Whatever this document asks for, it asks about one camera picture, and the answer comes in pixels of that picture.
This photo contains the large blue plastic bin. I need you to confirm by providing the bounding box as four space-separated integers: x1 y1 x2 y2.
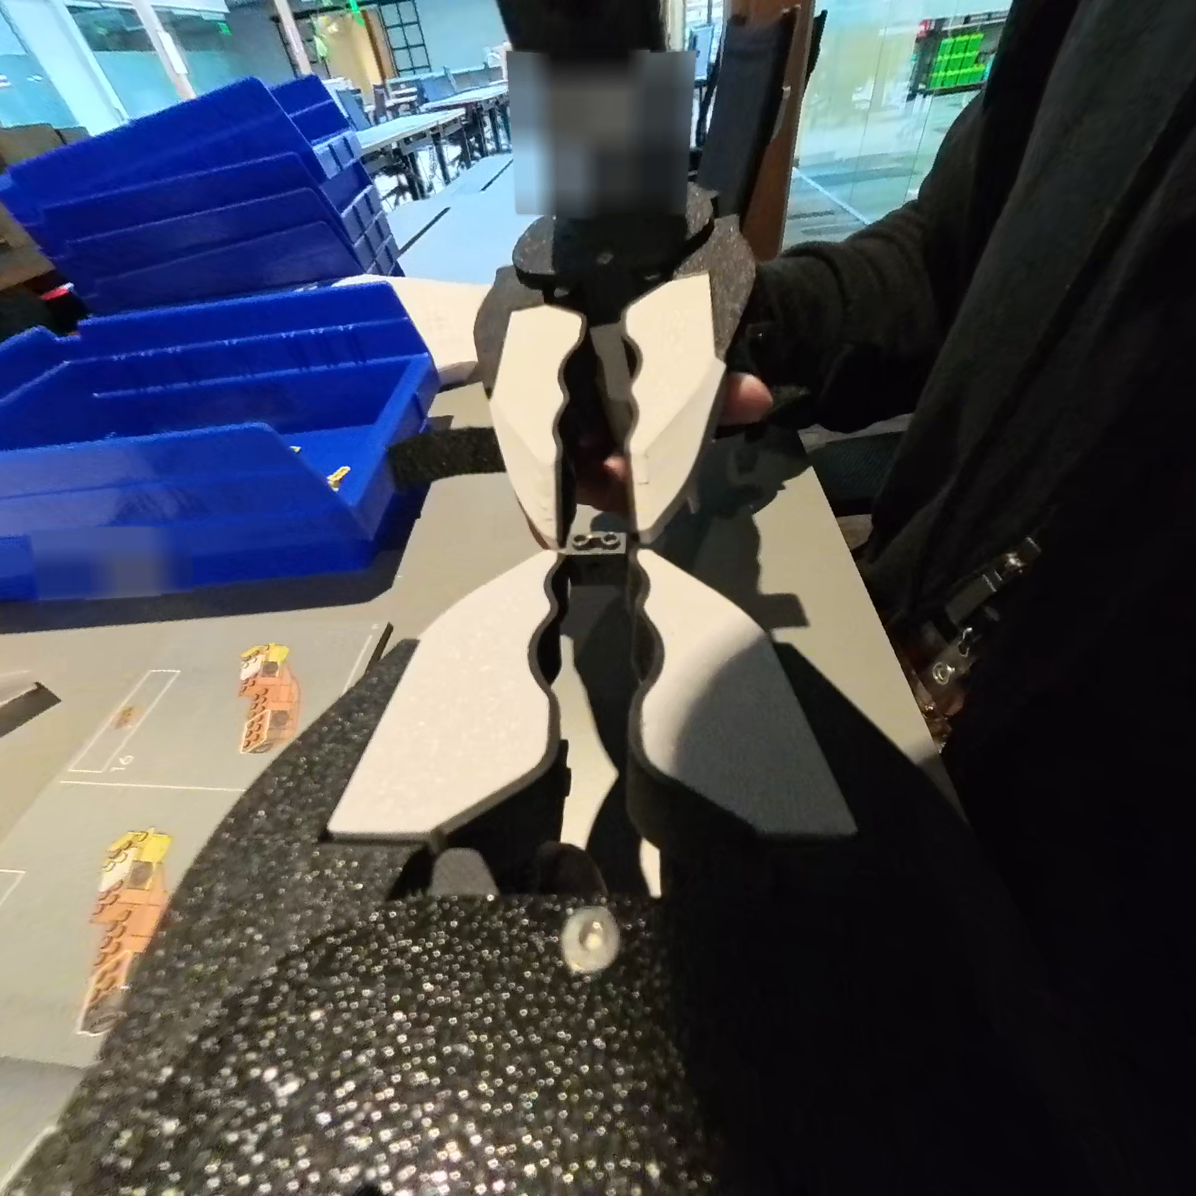
0 280 440 603

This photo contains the person's right forearm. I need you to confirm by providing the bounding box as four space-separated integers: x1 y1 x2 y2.
747 159 982 432

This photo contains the person's right hand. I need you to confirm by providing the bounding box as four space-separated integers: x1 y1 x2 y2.
572 372 776 513

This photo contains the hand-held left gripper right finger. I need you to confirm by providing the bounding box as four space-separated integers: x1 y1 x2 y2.
626 550 860 842

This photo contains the grey instruction booklet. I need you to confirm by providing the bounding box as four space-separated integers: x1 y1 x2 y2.
0 620 394 1066

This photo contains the person's belt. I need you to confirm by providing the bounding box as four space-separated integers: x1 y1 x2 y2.
901 535 1045 741

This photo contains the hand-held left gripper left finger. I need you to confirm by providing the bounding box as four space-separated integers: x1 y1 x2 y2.
325 550 571 892

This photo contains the stack of blue plastic bins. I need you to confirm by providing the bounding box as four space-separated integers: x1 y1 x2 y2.
0 73 404 315

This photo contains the row of background tables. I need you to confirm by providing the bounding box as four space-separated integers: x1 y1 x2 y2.
354 63 517 203

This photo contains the green lit display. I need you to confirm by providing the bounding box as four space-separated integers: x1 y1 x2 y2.
911 16 1012 96

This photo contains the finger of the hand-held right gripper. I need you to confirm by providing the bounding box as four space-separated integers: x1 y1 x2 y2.
488 308 592 550
618 276 730 548

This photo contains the dark desk divider panel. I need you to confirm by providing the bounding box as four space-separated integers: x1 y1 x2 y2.
700 7 830 263

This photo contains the person's black jacket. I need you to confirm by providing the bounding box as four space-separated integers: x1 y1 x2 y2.
860 0 1196 1196

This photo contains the grey desk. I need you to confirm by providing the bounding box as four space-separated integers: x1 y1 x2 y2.
0 274 964 1121

